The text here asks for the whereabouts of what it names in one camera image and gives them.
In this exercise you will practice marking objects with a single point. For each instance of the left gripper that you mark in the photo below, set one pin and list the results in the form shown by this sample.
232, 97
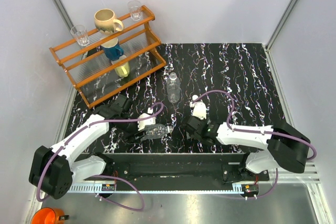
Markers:
129, 137

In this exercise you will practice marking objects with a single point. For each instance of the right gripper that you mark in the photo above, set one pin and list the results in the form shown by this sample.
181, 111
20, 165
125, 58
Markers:
203, 120

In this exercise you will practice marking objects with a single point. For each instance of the clear plastic bottle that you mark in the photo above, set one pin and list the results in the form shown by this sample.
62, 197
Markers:
156, 131
173, 88

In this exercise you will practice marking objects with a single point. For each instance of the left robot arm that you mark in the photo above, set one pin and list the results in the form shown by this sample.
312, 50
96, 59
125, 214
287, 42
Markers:
54, 169

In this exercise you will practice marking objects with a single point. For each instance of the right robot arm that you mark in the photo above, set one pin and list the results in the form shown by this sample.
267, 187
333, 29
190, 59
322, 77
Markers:
281, 145

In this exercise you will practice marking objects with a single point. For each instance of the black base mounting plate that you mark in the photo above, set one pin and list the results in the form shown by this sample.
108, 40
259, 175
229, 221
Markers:
222, 167

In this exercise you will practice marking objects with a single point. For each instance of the yellow ceramic mug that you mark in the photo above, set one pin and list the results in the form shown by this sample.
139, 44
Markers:
122, 70

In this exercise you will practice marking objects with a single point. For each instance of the orange wooden shelf rack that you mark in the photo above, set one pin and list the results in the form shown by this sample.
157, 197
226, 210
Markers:
92, 74

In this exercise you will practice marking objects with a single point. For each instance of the blue ceramic mug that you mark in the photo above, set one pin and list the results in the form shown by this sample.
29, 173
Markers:
112, 49

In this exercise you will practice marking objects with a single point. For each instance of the clear drinking glass left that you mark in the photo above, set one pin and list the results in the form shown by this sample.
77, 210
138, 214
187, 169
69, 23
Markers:
80, 34

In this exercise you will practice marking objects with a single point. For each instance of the clear drinking glass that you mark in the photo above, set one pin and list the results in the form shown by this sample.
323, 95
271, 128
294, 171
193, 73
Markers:
80, 34
135, 10

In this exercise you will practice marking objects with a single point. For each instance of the beige ceramic mug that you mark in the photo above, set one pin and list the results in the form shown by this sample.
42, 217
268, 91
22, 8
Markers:
106, 22

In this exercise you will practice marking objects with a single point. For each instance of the orange cup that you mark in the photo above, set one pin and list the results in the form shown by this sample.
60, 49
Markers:
49, 216

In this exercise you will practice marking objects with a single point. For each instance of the clear drinking glass right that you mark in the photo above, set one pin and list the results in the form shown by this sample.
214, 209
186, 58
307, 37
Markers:
135, 10

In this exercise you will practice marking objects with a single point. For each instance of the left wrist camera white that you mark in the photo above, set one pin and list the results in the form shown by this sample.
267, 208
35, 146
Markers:
146, 119

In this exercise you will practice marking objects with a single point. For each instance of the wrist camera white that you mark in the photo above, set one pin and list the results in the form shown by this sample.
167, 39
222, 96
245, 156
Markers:
198, 108
146, 119

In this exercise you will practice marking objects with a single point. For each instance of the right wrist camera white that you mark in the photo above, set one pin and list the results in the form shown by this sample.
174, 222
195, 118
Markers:
198, 108

